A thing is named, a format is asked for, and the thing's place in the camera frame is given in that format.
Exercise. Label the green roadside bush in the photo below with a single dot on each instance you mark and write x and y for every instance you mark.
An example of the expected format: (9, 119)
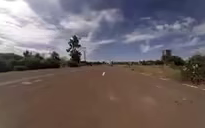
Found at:
(198, 68)

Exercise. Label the white dashed centre line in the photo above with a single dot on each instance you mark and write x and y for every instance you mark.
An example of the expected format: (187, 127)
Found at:
(103, 73)

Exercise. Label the dry grass verge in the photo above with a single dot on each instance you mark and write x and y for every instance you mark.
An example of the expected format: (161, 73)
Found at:
(156, 70)

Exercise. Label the reddish brown asphalt road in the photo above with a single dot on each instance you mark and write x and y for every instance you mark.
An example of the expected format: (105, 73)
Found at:
(116, 100)

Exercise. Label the pole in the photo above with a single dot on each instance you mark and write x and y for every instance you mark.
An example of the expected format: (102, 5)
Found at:
(84, 55)

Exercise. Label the row of green bushes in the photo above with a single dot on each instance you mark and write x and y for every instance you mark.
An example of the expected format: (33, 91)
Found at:
(20, 62)

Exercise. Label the tall dark tree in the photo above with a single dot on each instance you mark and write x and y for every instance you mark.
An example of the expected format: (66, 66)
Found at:
(74, 49)

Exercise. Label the white road edge line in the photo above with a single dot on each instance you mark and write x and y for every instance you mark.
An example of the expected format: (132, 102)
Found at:
(198, 87)

